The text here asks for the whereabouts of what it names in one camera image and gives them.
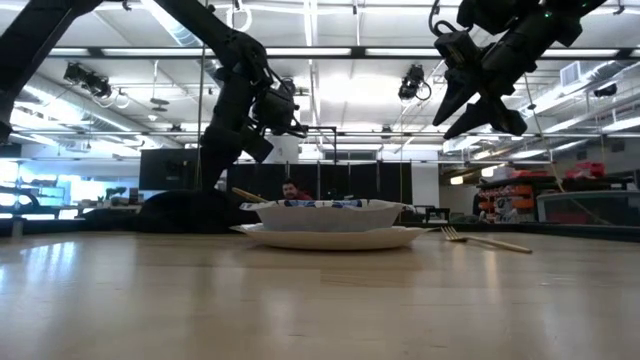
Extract black overhead beam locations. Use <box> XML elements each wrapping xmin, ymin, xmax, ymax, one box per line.
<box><xmin>47</xmin><ymin>46</ymin><xmax>640</xmax><ymax>62</ymax></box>

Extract gold fork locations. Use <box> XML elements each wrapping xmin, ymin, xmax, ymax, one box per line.
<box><xmin>440</xmin><ymin>225</ymin><xmax>534</xmax><ymax>255</ymax></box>

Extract silver ceiling duct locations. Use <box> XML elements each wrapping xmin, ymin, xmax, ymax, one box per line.
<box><xmin>139</xmin><ymin>0</ymin><xmax>224</xmax><ymax>91</ymax></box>

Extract person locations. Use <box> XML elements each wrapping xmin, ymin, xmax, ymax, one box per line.
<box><xmin>280</xmin><ymin>178</ymin><xmax>314</xmax><ymax>202</ymax></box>

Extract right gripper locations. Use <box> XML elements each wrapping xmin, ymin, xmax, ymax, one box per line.
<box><xmin>431</xmin><ymin>9</ymin><xmax>584</xmax><ymax>141</ymax></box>

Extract shelf with orange bins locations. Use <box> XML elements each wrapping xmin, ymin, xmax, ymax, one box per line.
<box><xmin>474</xmin><ymin>160</ymin><xmax>640</xmax><ymax>224</ymax></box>

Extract black ceiling reel with cable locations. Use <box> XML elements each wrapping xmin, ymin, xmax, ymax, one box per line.
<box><xmin>398</xmin><ymin>63</ymin><xmax>433</xmax><ymax>101</ymax></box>

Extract black partition panels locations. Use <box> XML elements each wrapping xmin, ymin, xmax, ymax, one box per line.
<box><xmin>227</xmin><ymin>161</ymin><xmax>414</xmax><ymax>206</ymax></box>

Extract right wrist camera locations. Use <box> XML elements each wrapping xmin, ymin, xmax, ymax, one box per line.
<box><xmin>432</xmin><ymin>28</ymin><xmax>484</xmax><ymax>74</ymax></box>

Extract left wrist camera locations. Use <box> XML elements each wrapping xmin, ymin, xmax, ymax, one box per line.
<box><xmin>252</xmin><ymin>78</ymin><xmax>309</xmax><ymax>140</ymax></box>

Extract black monitor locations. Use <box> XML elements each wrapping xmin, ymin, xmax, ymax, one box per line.
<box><xmin>138</xmin><ymin>148</ymin><xmax>204</xmax><ymax>192</ymax></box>

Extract black ceiling camera rig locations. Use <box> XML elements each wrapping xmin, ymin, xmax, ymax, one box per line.
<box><xmin>63</xmin><ymin>61</ymin><xmax>113</xmax><ymax>99</ymax></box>

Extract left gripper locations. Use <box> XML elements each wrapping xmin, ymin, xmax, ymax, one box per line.
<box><xmin>199</xmin><ymin>62</ymin><xmax>276</xmax><ymax>193</ymax></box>

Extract wooden utensil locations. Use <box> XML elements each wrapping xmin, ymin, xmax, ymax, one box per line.
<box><xmin>230</xmin><ymin>186</ymin><xmax>269</xmax><ymax>204</ymax></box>

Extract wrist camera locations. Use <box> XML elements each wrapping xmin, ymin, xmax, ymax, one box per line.
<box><xmin>432</xmin><ymin>28</ymin><xmax>484</xmax><ymax>74</ymax></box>
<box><xmin>252</xmin><ymin>78</ymin><xmax>309</xmax><ymax>140</ymax></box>

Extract white paper bowl blue print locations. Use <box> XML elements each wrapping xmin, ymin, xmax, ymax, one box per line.
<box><xmin>239</xmin><ymin>198</ymin><xmax>414</xmax><ymax>234</ymax></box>

